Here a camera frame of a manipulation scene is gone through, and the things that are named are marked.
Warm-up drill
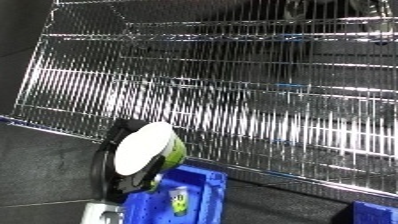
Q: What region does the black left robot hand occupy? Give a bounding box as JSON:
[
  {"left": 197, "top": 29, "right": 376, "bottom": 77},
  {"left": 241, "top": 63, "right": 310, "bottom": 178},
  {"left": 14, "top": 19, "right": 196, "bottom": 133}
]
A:
[{"left": 87, "top": 118, "right": 169, "bottom": 204}]

